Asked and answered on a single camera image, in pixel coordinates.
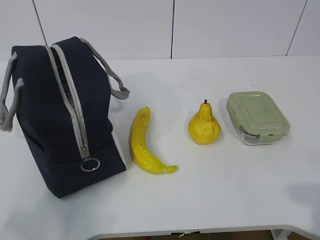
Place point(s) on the yellow banana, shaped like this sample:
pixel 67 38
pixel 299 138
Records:
pixel 140 153

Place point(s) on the yellow pear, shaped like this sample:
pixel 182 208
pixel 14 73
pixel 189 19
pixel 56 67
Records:
pixel 203 127

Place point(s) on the glass container with green lid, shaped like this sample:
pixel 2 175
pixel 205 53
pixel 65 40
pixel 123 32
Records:
pixel 256 118

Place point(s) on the navy blue lunch bag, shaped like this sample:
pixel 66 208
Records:
pixel 60 95

